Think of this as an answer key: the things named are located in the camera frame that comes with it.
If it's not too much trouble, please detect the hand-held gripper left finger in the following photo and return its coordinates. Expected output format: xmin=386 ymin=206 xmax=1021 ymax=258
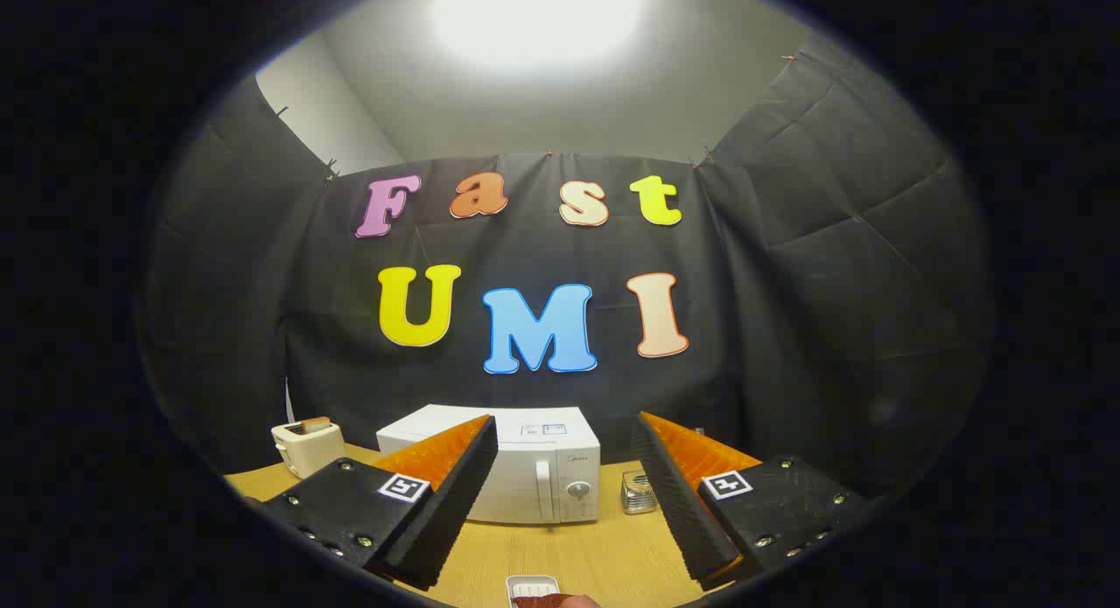
xmin=258 ymin=414 xmax=500 ymax=591

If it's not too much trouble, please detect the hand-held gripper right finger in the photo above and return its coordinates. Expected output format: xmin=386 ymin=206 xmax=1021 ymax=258
xmin=632 ymin=410 xmax=876 ymax=591

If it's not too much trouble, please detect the white toaster oven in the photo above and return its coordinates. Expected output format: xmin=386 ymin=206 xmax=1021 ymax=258
xmin=376 ymin=404 xmax=602 ymax=526

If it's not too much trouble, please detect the cream toaster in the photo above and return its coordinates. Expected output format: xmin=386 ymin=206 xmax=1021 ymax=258
xmin=271 ymin=418 xmax=347 ymax=479

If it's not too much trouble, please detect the small white plate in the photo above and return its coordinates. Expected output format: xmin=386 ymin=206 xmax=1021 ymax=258
xmin=507 ymin=575 xmax=562 ymax=607

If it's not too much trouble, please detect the metal wire basket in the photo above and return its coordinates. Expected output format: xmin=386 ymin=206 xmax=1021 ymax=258
xmin=620 ymin=470 xmax=658 ymax=515

